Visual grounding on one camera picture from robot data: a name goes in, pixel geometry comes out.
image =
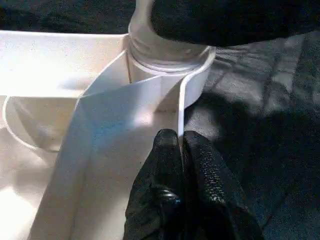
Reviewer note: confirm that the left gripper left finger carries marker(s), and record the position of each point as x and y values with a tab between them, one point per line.
157	195

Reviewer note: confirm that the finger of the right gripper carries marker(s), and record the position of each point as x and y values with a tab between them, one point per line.
235	20

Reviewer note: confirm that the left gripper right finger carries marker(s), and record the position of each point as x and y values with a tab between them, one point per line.
215	200

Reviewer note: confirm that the white plastic table leg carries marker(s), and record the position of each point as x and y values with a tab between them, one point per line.
160	52

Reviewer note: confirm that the white plastic table top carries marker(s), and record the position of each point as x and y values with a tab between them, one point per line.
50	60

